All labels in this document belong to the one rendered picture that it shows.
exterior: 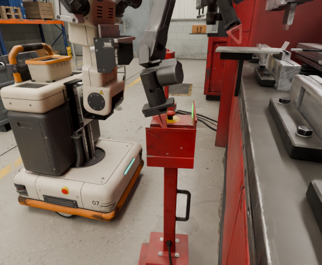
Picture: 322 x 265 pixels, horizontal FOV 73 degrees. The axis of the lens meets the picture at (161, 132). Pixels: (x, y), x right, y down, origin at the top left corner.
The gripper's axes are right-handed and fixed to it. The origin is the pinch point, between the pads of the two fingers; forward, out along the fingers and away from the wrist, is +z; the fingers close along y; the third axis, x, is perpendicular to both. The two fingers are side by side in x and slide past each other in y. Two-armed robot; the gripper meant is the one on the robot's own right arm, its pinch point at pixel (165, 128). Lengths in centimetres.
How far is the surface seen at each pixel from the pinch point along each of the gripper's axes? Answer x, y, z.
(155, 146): -4.9, -3.9, 3.3
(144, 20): 780, -113, -81
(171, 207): 2.4, -7.7, 37.0
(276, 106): -9.3, 32.1, -3.5
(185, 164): -5.0, 4.2, 12.3
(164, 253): 1, -18, 63
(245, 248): -41.2, 15.3, 6.6
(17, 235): 14, -105, 52
